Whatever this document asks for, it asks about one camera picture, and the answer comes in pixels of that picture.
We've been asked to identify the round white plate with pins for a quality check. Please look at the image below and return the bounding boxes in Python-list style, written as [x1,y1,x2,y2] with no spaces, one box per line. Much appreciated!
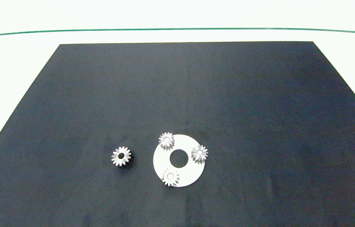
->
[153,134,205,188]

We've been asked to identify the larger steel gear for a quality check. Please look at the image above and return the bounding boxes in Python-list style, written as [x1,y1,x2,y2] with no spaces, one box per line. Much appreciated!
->
[111,146,133,167]

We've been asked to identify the dark mat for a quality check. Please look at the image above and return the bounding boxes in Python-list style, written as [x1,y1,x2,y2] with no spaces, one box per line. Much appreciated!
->
[0,41,355,227]

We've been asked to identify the smaller steel gear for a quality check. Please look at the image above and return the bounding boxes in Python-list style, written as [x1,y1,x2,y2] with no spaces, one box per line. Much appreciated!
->
[158,132,175,150]
[162,168,180,187]
[191,145,209,165]

